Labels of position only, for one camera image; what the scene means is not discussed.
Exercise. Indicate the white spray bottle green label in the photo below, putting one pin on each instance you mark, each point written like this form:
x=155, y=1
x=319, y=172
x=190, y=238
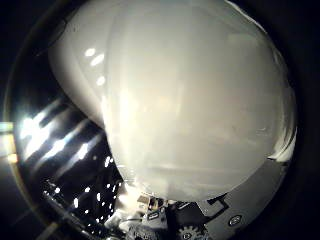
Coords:
x=186, y=100

